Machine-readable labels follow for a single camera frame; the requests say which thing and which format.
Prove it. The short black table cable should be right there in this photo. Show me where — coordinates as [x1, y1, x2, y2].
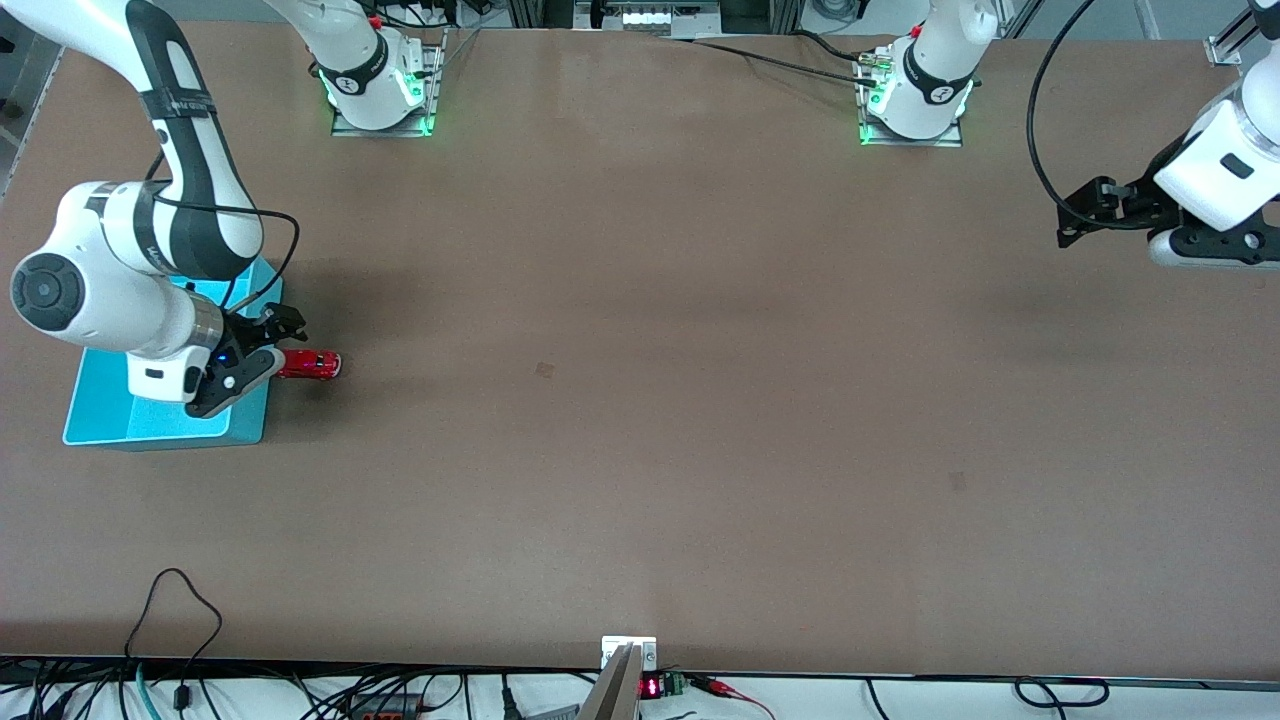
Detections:
[795, 30, 871, 63]

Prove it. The black looped cable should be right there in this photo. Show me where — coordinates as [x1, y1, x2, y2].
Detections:
[1013, 677, 1111, 708]

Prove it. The blue plastic box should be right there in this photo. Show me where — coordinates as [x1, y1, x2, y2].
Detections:
[62, 255, 286, 451]

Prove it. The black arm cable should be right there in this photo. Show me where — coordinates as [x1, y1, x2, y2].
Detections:
[150, 150, 301, 313]
[1027, 0, 1141, 231]

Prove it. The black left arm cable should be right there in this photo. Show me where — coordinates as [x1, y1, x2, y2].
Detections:
[1027, 0, 1141, 231]

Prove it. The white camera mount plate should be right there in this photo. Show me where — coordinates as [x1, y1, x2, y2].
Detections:
[601, 636, 659, 671]

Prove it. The grey camera post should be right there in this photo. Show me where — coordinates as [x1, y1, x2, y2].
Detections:
[578, 643, 643, 720]

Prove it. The aluminium corner bracket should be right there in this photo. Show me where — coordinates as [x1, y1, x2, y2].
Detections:
[1205, 0, 1261, 67]

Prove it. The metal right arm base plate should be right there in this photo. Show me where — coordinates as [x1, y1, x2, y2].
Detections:
[332, 28, 446, 138]

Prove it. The black cable with inline box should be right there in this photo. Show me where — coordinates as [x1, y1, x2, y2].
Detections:
[122, 568, 225, 713]

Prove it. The red wire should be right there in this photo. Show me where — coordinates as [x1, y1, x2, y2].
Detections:
[690, 678, 776, 719]

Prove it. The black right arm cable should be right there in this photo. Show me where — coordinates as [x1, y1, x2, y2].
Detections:
[150, 150, 301, 313]

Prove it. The red beetle toy car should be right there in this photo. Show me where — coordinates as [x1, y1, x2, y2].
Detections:
[276, 348, 343, 381]

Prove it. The metal rack with lit panel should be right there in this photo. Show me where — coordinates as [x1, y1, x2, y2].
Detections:
[575, 0, 723, 39]

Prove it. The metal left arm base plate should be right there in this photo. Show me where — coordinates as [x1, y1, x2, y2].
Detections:
[858, 45, 964, 148]

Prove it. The long black table cable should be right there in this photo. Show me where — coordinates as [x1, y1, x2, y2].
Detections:
[660, 36, 883, 89]

